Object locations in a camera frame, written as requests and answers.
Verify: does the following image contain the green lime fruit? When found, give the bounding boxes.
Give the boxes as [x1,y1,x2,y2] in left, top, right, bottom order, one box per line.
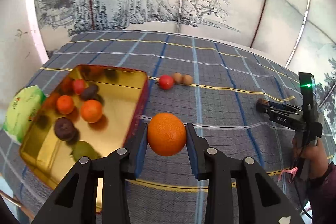
[71,141,100,161]

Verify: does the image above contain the dark brown passion fruit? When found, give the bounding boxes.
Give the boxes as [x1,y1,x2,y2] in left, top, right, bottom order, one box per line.
[54,117,75,141]

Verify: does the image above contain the orange mandarin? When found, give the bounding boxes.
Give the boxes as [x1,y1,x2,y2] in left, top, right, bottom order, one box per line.
[80,100,103,123]

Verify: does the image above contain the small orange tangerine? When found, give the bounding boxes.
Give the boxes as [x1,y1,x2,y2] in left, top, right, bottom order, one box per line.
[56,95,75,115]

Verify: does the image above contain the large orange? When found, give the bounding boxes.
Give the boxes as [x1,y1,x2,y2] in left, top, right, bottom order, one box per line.
[147,113,187,156]

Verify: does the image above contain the red cherry tomato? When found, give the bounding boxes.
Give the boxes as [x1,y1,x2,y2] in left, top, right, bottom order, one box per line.
[72,79,86,95]
[158,75,174,90]

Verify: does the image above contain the purple right sleeve forearm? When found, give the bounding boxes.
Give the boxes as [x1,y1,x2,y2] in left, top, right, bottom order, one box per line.
[307,162,336,224]

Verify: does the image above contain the person's right hand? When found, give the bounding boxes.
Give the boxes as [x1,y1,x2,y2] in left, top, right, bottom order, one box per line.
[301,138,329,180]

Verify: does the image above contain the plaid grey blue tablecloth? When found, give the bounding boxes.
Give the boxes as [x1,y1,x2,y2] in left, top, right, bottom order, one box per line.
[0,29,334,224]

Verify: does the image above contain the wooden chair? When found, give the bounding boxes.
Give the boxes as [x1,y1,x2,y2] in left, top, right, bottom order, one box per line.
[0,190,34,221]

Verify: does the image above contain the red gold toffee tin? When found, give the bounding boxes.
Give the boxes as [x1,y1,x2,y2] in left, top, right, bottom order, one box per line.
[19,64,150,214]

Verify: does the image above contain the green tissue pack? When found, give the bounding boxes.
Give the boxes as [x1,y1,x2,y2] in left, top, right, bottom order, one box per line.
[2,85,46,145]

